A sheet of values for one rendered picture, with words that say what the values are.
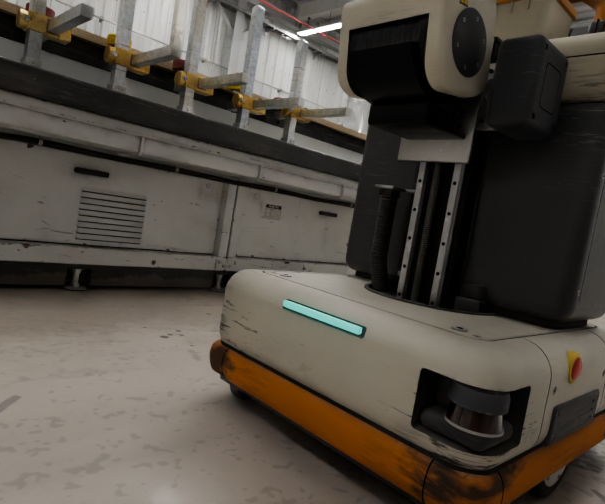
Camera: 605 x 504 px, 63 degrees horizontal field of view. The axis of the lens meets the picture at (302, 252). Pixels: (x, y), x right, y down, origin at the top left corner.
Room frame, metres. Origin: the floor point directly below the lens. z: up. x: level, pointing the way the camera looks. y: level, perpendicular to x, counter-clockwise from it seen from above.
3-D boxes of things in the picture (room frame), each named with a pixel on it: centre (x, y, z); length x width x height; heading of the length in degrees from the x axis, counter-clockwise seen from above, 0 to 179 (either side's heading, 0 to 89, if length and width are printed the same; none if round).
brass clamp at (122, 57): (1.62, 0.66, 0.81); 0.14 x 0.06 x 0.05; 134
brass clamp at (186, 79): (1.79, 0.48, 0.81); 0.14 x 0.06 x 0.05; 134
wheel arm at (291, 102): (1.93, 0.24, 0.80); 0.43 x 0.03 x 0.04; 44
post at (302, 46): (2.13, 0.14, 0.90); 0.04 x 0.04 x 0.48; 44
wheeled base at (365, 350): (1.04, -0.29, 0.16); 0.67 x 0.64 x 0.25; 134
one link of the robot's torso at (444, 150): (0.88, -0.21, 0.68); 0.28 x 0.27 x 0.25; 44
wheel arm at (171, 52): (1.58, 0.60, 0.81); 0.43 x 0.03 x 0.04; 44
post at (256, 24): (1.95, 0.32, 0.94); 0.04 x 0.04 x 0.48; 44
